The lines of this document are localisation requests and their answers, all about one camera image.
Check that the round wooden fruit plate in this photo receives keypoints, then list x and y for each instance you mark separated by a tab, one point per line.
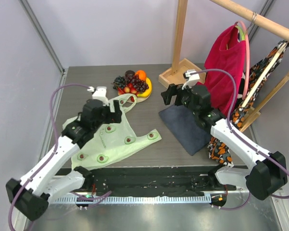
144	98

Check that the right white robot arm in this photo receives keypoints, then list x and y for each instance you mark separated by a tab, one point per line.
266	171

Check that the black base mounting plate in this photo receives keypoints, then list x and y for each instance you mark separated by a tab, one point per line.
154	181

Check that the dark brown plum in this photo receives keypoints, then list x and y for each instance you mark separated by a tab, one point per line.
129	73

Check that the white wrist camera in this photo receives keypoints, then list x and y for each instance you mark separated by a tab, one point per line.
191	77
99	93

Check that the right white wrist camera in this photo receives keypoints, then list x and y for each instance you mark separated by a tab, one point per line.
191	77

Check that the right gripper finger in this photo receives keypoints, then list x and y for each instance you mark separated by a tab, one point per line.
172	89
167	96

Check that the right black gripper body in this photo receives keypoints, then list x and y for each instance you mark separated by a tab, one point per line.
172	95

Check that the yellow banana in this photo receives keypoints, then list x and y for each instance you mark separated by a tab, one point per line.
148	91

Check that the orange fruit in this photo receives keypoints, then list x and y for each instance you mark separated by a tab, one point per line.
141	75

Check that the red strawberries cluster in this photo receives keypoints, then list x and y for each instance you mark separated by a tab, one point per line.
127	89

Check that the wooden hanger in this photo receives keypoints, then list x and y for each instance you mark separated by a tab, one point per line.
264	73

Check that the dark red grape bunch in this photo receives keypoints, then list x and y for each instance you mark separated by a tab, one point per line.
137	84

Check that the green avocado print plastic bag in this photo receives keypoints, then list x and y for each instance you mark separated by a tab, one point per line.
114	142

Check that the aluminium corner frame profile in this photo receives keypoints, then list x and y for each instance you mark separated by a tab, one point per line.
38	28

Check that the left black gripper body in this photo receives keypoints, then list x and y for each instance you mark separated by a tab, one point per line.
106	117

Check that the pink plastic hanger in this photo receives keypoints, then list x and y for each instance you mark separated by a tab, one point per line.
244	36

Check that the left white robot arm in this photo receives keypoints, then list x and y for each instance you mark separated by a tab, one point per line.
29	194

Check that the dark blue folded cloth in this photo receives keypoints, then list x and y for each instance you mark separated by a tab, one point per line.
180	121

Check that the wooden clothes rack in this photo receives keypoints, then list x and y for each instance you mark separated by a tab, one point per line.
175	73

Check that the dark blue grape bunch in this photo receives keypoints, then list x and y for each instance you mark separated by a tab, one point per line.
121	82

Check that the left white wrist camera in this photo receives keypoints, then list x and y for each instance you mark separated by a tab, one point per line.
99	93

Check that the white slotted cable duct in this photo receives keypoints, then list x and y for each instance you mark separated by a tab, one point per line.
111	200

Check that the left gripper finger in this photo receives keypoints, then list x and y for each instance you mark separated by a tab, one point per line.
116	105
116	117

